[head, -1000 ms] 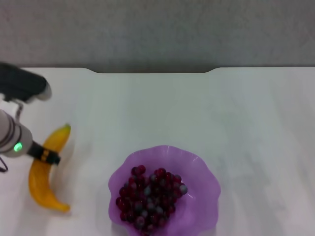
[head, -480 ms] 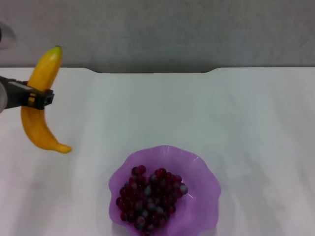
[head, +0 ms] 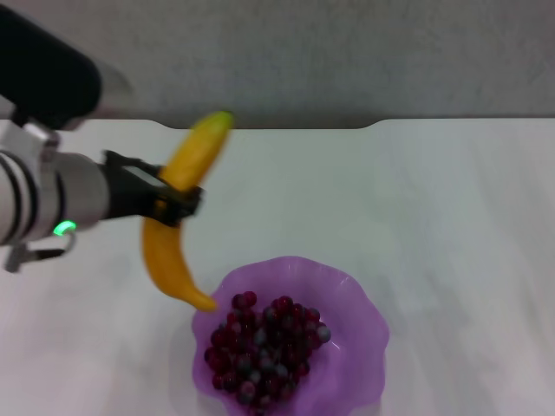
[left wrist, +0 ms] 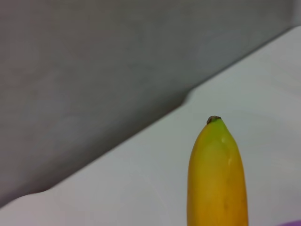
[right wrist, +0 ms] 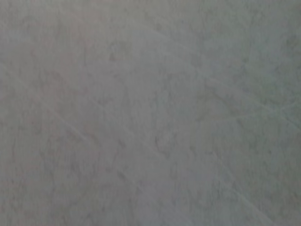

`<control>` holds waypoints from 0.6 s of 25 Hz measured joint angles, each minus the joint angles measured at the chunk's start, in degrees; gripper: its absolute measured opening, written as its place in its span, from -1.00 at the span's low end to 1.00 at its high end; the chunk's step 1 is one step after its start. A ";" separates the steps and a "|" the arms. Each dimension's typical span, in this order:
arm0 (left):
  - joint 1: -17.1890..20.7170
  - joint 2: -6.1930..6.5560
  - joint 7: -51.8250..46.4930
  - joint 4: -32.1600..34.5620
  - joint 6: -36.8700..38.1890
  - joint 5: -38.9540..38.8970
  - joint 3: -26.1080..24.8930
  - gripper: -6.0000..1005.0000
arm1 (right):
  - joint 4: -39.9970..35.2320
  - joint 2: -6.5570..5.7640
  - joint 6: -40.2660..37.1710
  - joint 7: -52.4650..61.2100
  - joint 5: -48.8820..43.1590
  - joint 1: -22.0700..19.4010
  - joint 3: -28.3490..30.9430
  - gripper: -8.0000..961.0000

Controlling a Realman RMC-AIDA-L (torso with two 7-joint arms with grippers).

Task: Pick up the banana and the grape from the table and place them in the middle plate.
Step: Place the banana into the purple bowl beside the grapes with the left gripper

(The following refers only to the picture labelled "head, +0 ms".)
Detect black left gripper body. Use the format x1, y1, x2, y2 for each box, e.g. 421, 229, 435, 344
100, 149, 171, 220

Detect purple wavy plastic plate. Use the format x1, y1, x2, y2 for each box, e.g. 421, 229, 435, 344
192, 255, 390, 416

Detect red purple grape bunch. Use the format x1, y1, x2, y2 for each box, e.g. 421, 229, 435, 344
203, 290, 332, 408

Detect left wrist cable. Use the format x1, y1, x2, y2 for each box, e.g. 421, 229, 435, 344
3, 224, 78, 274

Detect yellow banana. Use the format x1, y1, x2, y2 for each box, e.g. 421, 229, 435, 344
142, 110, 236, 313

